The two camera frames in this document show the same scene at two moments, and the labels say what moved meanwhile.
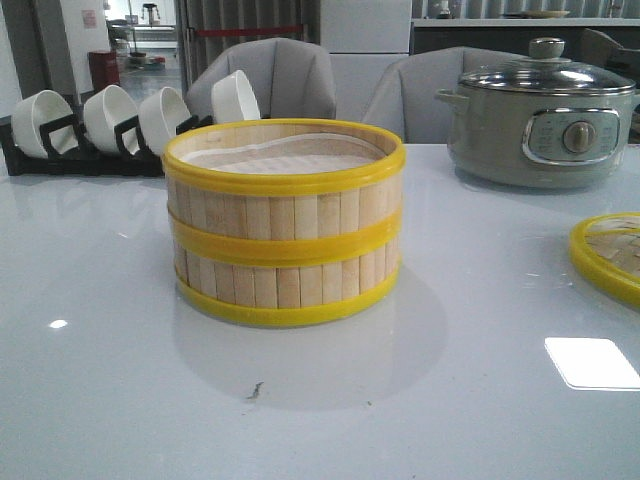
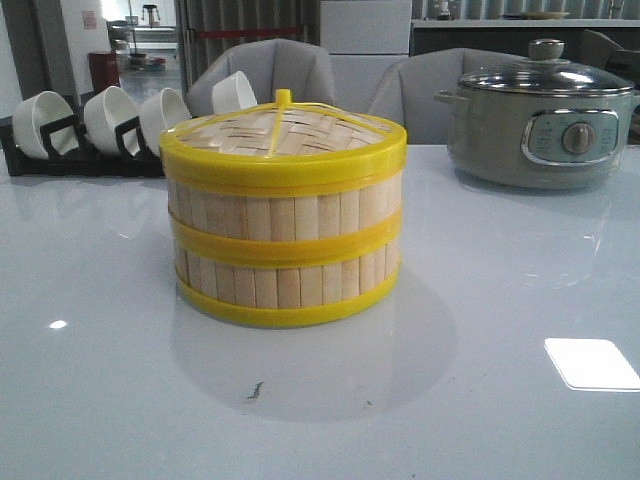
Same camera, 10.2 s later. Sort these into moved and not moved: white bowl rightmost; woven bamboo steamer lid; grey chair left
Moved: woven bamboo steamer lid
Not moved: grey chair left; white bowl rightmost
